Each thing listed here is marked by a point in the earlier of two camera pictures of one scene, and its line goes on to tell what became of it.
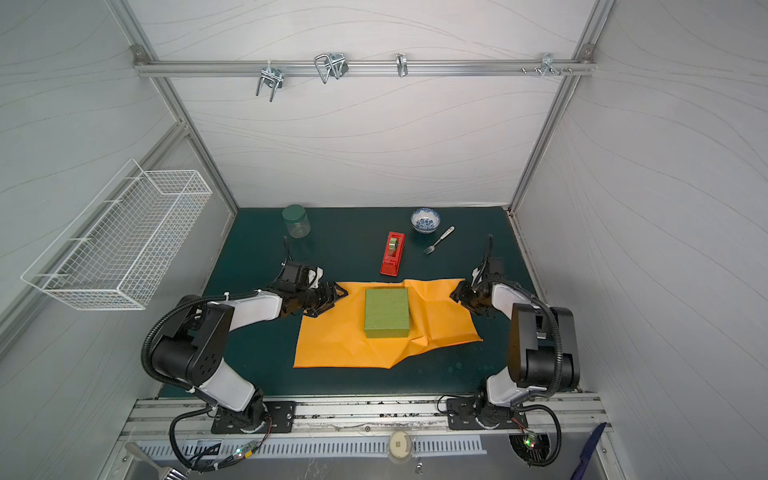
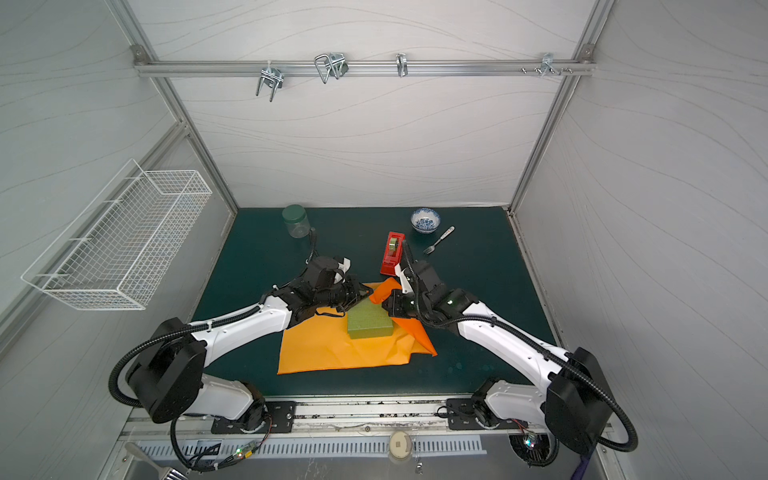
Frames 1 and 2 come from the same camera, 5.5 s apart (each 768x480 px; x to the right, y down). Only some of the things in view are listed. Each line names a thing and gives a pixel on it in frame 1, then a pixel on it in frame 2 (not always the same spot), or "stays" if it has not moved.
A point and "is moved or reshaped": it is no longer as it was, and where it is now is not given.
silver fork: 430,249 stays
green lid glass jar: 296,220 stays
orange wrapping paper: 336,337 is moved or reshaped
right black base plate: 467,414 stays
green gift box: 387,313 is moved or reshaped
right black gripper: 468,294 → 396,303
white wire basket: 113,255 stays
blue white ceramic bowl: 425,220 stays
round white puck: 400,444 stays
